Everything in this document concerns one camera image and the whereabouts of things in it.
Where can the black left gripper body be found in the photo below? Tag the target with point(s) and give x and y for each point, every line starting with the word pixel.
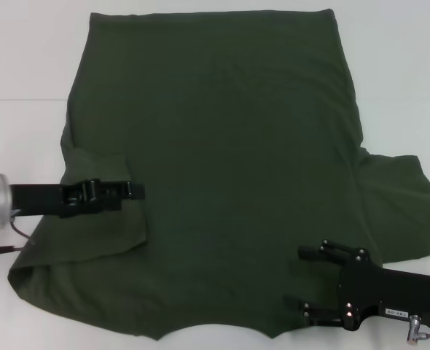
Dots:
pixel 36 200

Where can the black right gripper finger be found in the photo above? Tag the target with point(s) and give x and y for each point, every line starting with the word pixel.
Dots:
pixel 324 316
pixel 326 252

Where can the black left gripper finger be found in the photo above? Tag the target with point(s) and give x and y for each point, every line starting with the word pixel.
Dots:
pixel 91 209
pixel 102 191

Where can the dark green t-shirt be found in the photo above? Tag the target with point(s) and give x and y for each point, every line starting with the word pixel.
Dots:
pixel 218 164

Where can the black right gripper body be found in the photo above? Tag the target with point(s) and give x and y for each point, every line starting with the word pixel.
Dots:
pixel 390 295

